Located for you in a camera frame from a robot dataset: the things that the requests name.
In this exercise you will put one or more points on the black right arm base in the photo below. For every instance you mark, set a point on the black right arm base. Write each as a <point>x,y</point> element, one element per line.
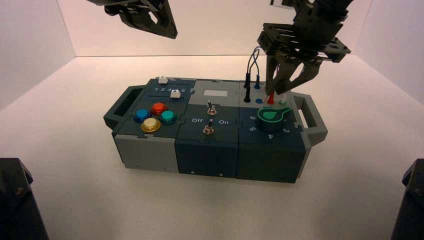
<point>410,205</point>

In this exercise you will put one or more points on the blue push button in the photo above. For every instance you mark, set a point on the blue push button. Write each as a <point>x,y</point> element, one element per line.
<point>141,115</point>

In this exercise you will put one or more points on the metal toggle switch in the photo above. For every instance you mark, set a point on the metal toggle switch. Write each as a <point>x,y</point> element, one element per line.
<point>208,128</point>
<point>210,109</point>

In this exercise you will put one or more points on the red-orange push button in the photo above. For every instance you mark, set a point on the red-orange push button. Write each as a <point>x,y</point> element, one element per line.
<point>158,108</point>

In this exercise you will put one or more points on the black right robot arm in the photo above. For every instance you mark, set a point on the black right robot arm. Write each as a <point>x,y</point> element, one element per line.
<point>334,4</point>

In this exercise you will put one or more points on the green rotary knob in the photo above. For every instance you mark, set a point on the green rotary knob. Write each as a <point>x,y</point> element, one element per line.
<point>272,121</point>

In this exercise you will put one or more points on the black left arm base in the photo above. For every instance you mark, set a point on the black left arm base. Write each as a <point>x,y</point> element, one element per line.
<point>16,205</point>

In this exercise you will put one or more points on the grey and teal control box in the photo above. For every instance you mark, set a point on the grey and teal control box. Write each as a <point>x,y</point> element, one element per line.
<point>205,155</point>

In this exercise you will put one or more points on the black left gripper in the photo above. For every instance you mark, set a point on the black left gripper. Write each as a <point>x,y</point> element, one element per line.
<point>132,3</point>

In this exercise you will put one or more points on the white slider knob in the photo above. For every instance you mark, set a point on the white slider knob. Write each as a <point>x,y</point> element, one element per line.
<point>175,94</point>
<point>162,80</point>

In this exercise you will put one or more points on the teal push button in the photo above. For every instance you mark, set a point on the teal push button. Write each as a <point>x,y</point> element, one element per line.
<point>167,116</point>

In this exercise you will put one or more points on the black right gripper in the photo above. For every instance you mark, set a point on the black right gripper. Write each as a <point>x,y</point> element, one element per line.
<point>311,36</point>

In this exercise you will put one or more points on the yellow push button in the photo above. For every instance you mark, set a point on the yellow push button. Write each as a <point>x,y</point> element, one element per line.
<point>150,125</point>

